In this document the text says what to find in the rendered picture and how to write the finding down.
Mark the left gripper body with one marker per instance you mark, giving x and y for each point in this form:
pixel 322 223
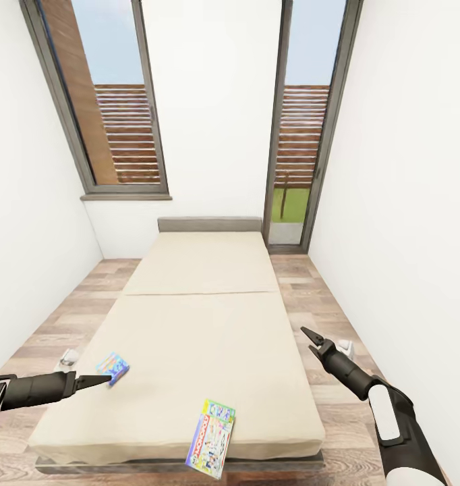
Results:
pixel 49 388

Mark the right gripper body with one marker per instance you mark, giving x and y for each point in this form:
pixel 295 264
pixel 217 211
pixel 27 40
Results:
pixel 334 362

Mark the board game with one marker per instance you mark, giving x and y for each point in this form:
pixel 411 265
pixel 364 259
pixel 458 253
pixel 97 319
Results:
pixel 112 365
pixel 210 441

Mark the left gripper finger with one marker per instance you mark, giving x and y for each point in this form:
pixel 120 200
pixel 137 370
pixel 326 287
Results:
pixel 85 381

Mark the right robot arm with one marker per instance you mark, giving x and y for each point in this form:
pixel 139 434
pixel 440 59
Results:
pixel 407 458

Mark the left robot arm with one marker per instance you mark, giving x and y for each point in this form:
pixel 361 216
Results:
pixel 47 388

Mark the fixed window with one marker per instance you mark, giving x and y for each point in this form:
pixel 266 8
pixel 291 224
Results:
pixel 95 58

